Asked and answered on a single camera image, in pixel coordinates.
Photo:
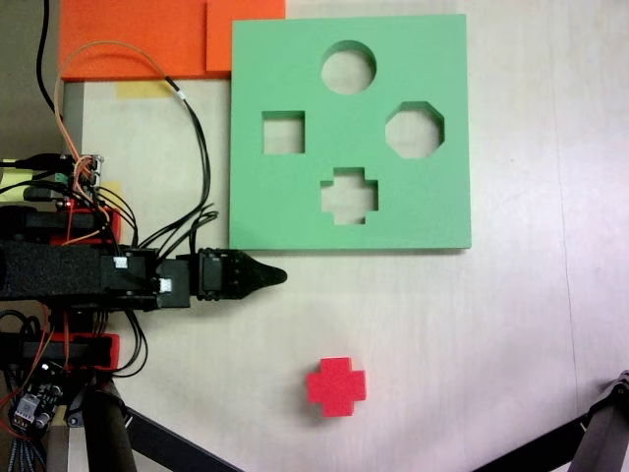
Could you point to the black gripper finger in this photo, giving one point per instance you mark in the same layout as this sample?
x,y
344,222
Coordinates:
x,y
256,283
258,268

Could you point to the red cross columnar block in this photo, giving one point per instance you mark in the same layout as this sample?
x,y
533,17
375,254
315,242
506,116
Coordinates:
x,y
336,386

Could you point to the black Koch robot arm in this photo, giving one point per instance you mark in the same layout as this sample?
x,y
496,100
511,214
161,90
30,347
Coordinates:
x,y
59,275

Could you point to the green shape hole board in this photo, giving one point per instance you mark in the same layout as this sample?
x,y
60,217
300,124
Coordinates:
x,y
275,206

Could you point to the large orange foam block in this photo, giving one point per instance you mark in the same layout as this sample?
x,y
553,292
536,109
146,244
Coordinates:
x,y
128,29

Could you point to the red black table clamp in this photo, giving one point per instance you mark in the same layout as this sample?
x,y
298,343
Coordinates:
x,y
105,350
105,226

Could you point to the yellow tape strip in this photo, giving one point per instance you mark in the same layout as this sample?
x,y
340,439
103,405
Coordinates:
x,y
142,89
112,189

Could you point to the black tripod brace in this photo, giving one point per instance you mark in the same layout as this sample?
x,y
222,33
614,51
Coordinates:
x,y
535,450
182,445

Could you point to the small black circuit board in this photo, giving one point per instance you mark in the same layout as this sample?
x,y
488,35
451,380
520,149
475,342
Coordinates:
x,y
37,400

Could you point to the yellow green object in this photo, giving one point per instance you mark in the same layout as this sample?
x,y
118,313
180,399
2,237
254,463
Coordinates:
x,y
12,183

